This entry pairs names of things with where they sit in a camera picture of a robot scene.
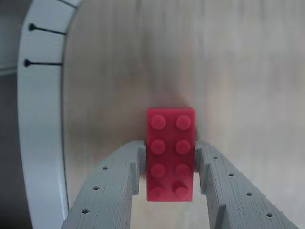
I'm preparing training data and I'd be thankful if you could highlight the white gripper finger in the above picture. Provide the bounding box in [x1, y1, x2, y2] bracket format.
[194, 141, 298, 229]
[61, 140, 146, 229]

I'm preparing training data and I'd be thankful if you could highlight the red lego block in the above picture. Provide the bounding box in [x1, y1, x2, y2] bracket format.
[145, 106, 196, 203]

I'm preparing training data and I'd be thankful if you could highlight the white table rim frame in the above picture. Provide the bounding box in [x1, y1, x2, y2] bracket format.
[17, 0, 83, 229]

